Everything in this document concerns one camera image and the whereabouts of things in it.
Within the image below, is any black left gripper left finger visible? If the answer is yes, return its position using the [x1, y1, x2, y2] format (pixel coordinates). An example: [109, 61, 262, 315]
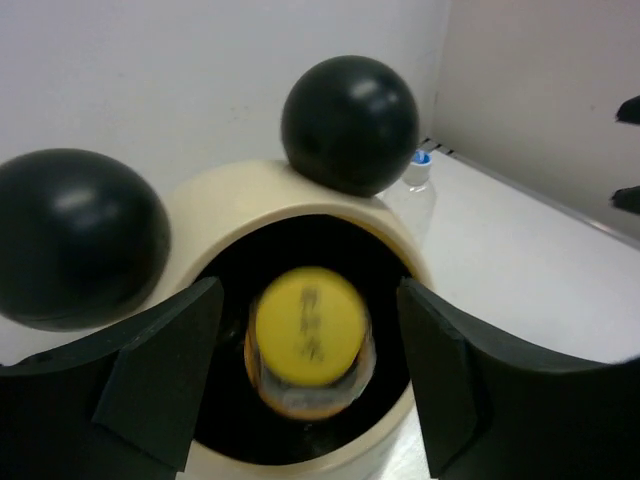
[1, 278, 224, 479]

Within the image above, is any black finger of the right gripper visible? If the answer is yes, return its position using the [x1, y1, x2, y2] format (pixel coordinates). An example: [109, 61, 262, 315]
[609, 186, 640, 215]
[615, 96, 640, 124]

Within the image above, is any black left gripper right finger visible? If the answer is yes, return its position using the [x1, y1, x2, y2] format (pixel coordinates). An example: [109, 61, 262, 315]
[397, 279, 639, 479]

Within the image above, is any yellow cap orange bottle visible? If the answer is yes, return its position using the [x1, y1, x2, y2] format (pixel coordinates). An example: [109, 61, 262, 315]
[244, 266, 377, 421]

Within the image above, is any tall clear blue cap bottle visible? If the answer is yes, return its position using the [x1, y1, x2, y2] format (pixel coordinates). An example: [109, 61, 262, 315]
[381, 150, 436, 246]

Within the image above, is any cream bin with black ears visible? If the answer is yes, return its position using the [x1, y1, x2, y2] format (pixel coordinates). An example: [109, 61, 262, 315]
[1, 55, 429, 479]

